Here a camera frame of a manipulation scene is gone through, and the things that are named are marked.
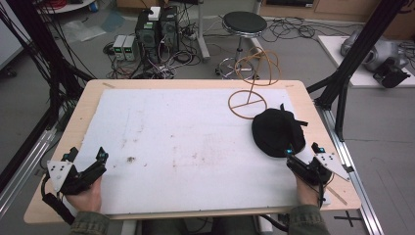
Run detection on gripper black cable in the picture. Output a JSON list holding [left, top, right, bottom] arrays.
[[316, 174, 336, 211], [40, 174, 76, 227]]

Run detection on person's right hand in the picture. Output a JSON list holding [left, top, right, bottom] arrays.
[[295, 173, 323, 208]]

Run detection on white box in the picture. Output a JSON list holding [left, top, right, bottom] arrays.
[[148, 6, 161, 22]]

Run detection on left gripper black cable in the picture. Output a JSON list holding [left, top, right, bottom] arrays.
[[40, 174, 76, 227]]

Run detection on thin wooden strip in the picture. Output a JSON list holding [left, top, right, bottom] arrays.
[[326, 185, 348, 207]]

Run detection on white foam mat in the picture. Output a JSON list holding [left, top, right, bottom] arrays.
[[64, 87, 331, 215]]

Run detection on tangle of floor cables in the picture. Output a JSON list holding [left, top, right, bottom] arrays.
[[103, 38, 203, 80]]

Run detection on clear plastic sheet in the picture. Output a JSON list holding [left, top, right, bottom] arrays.
[[61, 19, 108, 44]]

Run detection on white platform board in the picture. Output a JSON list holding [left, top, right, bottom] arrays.
[[317, 34, 415, 89]]

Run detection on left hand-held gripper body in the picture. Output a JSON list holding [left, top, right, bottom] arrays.
[[47, 160, 108, 197]]

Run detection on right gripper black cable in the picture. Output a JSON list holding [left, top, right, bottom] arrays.
[[316, 174, 336, 211]]

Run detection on black round stool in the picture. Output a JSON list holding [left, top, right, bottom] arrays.
[[214, 11, 269, 81]]

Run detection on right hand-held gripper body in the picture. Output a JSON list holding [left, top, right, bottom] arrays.
[[286, 152, 351, 187]]

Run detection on grey robot head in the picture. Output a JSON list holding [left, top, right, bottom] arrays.
[[340, 29, 412, 89]]

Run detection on wooden hat stand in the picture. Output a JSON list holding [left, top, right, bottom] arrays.
[[227, 46, 282, 120]]

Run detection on person's left hand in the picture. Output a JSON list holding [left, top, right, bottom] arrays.
[[65, 175, 104, 213]]

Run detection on aluminium rail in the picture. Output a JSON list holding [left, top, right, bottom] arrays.
[[0, 126, 59, 218], [316, 104, 386, 235]]

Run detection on black floor cables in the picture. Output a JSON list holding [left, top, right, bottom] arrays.
[[260, 16, 366, 44]]

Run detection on black hat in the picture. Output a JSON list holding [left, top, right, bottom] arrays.
[[251, 103, 309, 159]]

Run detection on black computer tower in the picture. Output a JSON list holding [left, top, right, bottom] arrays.
[[134, 9, 161, 64], [159, 5, 180, 63]]

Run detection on grey power supply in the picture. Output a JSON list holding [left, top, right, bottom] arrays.
[[112, 34, 127, 62], [122, 34, 137, 62]]

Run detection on black frame post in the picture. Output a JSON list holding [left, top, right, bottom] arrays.
[[0, 0, 96, 194], [306, 0, 409, 142]]

